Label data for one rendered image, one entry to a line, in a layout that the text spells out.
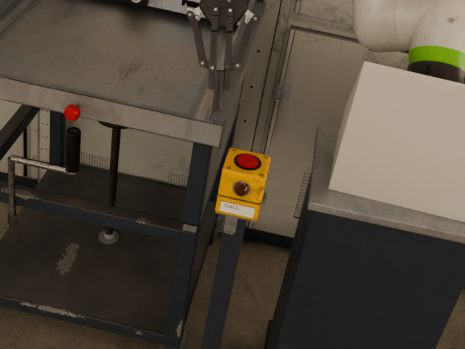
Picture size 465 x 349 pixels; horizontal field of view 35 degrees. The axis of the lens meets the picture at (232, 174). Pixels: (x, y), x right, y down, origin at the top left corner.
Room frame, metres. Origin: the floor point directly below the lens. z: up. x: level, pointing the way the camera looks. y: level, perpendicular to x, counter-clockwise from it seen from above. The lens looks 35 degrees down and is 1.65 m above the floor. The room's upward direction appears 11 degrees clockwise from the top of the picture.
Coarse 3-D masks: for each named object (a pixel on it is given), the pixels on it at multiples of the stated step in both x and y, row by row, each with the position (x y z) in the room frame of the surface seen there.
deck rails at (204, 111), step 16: (0, 0) 1.58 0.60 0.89; (16, 0) 1.67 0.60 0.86; (32, 0) 1.71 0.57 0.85; (0, 16) 1.58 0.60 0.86; (16, 16) 1.61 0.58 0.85; (0, 32) 1.51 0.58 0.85; (240, 32) 1.68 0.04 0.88; (224, 48) 1.64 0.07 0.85; (208, 96) 1.40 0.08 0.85; (208, 112) 1.33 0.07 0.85
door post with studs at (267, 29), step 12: (264, 0) 1.98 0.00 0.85; (276, 0) 1.97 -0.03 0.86; (276, 12) 1.97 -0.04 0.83; (264, 24) 1.98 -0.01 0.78; (264, 36) 1.98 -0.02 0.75; (264, 48) 1.98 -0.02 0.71; (264, 60) 1.98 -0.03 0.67; (264, 72) 1.97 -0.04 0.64; (252, 84) 1.98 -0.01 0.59; (252, 96) 1.98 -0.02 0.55; (252, 108) 1.98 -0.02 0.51; (252, 120) 1.97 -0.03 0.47; (252, 132) 1.97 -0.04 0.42; (240, 144) 1.98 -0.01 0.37
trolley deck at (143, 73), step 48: (48, 0) 1.73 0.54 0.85; (96, 0) 1.79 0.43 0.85; (0, 48) 1.44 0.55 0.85; (48, 48) 1.48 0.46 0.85; (96, 48) 1.53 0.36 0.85; (144, 48) 1.57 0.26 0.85; (192, 48) 1.62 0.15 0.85; (0, 96) 1.33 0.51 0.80; (48, 96) 1.32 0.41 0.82; (96, 96) 1.32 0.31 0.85; (144, 96) 1.35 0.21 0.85; (192, 96) 1.39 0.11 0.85
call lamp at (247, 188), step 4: (240, 180) 1.06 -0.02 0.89; (232, 184) 1.06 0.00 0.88; (236, 184) 1.06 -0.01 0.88; (240, 184) 1.06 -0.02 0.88; (244, 184) 1.06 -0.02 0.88; (248, 184) 1.06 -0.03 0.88; (232, 188) 1.06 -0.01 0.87; (236, 188) 1.05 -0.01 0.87; (240, 188) 1.05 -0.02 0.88; (244, 188) 1.05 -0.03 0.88; (248, 188) 1.06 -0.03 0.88; (236, 192) 1.05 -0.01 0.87; (240, 192) 1.05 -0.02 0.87; (244, 192) 1.05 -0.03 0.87; (248, 192) 1.06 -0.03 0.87; (240, 196) 1.06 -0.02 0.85; (244, 196) 1.06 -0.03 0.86
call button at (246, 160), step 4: (240, 156) 1.11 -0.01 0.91; (244, 156) 1.11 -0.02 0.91; (248, 156) 1.11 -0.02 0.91; (252, 156) 1.11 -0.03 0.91; (240, 160) 1.10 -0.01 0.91; (244, 160) 1.10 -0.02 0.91; (248, 160) 1.10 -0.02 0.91; (252, 160) 1.10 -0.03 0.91; (256, 160) 1.11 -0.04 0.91; (240, 164) 1.09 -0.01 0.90; (244, 164) 1.09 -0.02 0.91; (248, 164) 1.09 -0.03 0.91; (252, 164) 1.09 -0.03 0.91; (256, 164) 1.10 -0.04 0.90
